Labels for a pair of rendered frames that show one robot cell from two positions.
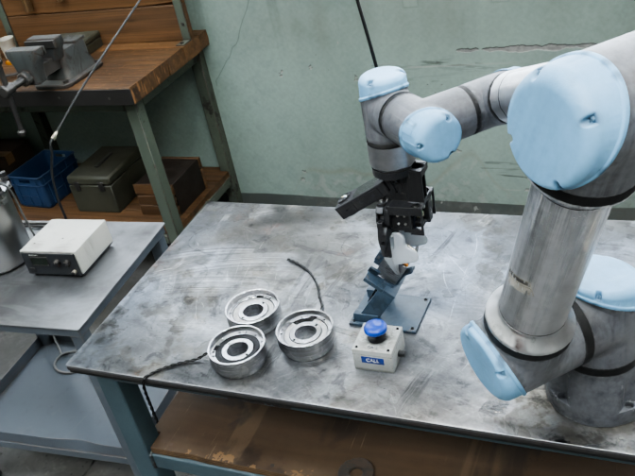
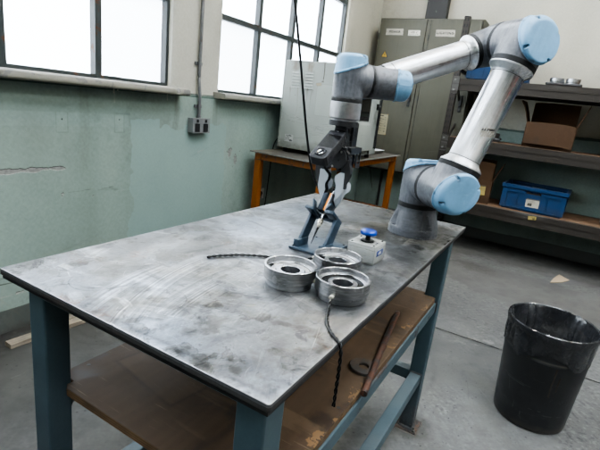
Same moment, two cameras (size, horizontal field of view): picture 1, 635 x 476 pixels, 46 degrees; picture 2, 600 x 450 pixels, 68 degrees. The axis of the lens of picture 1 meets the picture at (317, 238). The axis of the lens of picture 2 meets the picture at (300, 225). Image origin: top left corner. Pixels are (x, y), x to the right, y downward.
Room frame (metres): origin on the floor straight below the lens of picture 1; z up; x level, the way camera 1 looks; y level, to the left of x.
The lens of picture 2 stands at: (1.12, 0.98, 1.15)
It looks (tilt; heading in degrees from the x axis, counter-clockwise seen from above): 15 degrees down; 272
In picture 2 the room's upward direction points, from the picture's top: 7 degrees clockwise
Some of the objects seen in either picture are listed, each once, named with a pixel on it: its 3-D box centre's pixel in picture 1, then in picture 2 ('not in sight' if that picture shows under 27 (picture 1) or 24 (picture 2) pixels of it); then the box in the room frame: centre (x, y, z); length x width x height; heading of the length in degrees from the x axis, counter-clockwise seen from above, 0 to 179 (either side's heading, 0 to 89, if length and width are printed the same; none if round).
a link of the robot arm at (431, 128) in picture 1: (430, 124); (384, 84); (0.98, -0.19, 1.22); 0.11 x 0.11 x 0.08; 18
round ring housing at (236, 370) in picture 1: (238, 352); (342, 287); (1.05, 0.18, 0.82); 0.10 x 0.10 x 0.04
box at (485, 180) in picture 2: not in sight; (473, 179); (-0.33, -3.27, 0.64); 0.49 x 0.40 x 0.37; 158
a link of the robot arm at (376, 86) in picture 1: (386, 107); (350, 78); (1.07, -0.15, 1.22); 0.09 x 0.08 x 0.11; 18
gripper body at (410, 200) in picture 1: (402, 195); (342, 145); (1.07, -0.15, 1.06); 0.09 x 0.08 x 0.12; 60
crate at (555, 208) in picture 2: not in sight; (534, 197); (-0.82, -3.04, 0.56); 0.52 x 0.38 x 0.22; 150
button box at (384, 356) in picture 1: (381, 347); (367, 248); (0.98, -0.07, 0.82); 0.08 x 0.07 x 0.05; 63
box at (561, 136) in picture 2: not in sight; (551, 125); (-0.80, -3.04, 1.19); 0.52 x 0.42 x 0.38; 153
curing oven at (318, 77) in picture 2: not in sight; (336, 112); (1.05, -2.52, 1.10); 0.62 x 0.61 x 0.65; 63
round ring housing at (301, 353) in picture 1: (306, 335); (337, 263); (1.05, 0.06, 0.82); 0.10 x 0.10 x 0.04
